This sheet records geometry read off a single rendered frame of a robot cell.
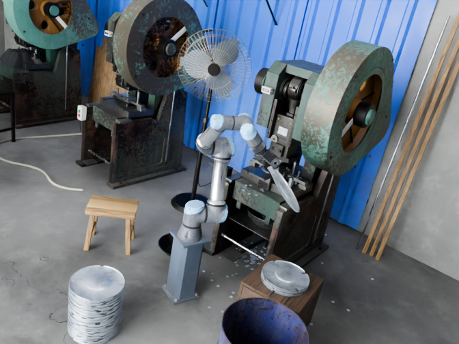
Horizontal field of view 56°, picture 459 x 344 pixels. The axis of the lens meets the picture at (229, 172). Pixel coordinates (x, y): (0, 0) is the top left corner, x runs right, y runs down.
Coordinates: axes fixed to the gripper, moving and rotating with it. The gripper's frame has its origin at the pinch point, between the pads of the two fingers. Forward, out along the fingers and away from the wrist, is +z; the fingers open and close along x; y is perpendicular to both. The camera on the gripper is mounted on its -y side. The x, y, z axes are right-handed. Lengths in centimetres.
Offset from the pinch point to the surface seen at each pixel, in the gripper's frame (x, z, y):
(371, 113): -70, 25, 2
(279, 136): -30, 33, 53
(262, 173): -4, 41, 47
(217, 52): -49, -5, 128
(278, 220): 12, 57, 21
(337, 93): -53, -10, 0
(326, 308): 29, 118, -15
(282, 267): 32, 60, -5
